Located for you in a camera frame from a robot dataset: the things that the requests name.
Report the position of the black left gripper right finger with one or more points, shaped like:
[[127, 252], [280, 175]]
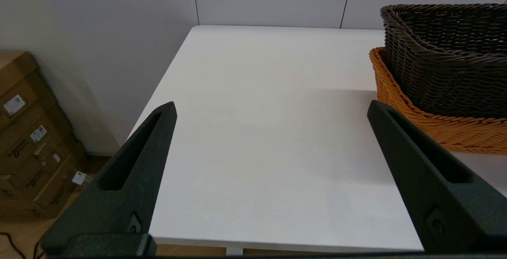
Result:
[[435, 195]]

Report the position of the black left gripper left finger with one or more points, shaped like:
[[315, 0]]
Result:
[[126, 187]]

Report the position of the orange wicker basket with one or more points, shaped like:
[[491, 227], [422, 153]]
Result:
[[455, 130]]

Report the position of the dark brown wicker basket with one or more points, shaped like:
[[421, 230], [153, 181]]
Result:
[[447, 61]]

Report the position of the brown cardboard box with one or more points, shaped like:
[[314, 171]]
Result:
[[23, 146], [53, 199], [20, 77], [39, 174]]

